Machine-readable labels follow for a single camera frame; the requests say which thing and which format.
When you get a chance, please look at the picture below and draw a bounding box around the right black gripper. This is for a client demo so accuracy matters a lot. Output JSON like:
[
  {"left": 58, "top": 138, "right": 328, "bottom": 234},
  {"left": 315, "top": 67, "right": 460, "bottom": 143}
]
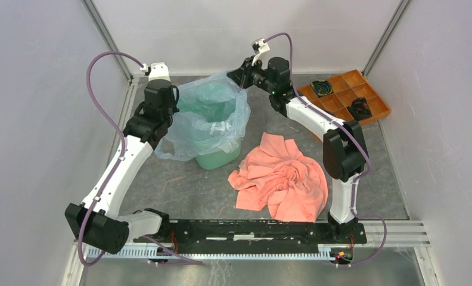
[{"left": 228, "top": 55, "right": 276, "bottom": 94}]

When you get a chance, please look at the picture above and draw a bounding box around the light blue plastic trash bag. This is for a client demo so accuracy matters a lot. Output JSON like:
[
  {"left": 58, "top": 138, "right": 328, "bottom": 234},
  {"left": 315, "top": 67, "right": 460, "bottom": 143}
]
[{"left": 154, "top": 71, "right": 251, "bottom": 162}]

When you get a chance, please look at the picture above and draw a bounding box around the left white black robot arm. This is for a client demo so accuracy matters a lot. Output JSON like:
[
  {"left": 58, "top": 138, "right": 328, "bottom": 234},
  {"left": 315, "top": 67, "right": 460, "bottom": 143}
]
[{"left": 64, "top": 79, "right": 179, "bottom": 254}]

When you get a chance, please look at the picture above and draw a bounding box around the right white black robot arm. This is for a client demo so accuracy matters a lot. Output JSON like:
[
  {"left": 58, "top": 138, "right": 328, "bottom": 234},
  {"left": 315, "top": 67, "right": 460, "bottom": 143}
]
[{"left": 226, "top": 57, "right": 372, "bottom": 243}]

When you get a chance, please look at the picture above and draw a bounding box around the green plastic trash bin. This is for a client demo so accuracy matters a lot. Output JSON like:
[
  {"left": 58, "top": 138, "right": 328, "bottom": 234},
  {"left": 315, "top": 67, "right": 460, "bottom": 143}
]
[{"left": 176, "top": 79, "right": 243, "bottom": 171}]

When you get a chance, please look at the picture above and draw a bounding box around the black coil with yellow-green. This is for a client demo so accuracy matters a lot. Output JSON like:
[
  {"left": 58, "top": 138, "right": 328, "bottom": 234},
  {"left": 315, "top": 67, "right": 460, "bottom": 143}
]
[{"left": 310, "top": 80, "right": 333, "bottom": 98}]

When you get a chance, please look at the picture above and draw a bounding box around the salmon pink cloth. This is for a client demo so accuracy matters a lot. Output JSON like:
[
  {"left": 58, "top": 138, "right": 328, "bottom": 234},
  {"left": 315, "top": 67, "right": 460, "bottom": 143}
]
[{"left": 228, "top": 133, "right": 328, "bottom": 222}]

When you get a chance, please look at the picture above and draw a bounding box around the orange compartment tray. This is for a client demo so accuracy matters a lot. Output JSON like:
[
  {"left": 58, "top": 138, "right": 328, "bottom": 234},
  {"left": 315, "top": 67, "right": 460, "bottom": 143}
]
[{"left": 298, "top": 69, "right": 392, "bottom": 125}]

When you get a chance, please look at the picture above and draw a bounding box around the black round part right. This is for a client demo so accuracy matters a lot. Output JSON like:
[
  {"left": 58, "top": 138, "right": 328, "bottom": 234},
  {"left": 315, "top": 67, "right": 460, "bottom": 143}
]
[{"left": 347, "top": 97, "right": 372, "bottom": 121}]

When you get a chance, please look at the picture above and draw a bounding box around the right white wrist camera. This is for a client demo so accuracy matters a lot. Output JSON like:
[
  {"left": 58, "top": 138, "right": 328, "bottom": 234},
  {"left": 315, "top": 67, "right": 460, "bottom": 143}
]
[{"left": 251, "top": 39, "right": 271, "bottom": 66}]

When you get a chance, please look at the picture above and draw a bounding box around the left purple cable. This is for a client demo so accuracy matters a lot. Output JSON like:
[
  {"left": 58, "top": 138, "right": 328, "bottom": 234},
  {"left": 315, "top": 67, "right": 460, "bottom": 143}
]
[{"left": 77, "top": 51, "right": 148, "bottom": 267}]

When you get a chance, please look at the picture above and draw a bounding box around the left aluminium frame post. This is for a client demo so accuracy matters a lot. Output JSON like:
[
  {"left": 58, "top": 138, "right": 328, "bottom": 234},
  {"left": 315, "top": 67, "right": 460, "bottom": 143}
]
[{"left": 81, "top": 0, "right": 133, "bottom": 82}]

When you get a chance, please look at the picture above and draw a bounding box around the aluminium frame post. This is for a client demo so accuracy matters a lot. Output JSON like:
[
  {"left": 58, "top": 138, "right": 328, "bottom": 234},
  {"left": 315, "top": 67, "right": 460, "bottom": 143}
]
[
  {"left": 81, "top": 0, "right": 133, "bottom": 82},
  {"left": 362, "top": 0, "right": 412, "bottom": 77}
]

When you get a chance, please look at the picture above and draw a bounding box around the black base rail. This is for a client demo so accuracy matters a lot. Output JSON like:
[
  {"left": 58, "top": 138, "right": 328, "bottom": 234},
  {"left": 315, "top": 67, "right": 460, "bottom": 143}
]
[{"left": 135, "top": 213, "right": 367, "bottom": 259}]

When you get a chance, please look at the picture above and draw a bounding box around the right aluminium frame post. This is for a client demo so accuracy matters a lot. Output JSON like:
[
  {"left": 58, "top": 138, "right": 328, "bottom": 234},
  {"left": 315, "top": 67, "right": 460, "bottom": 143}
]
[{"left": 362, "top": 0, "right": 412, "bottom": 77}]

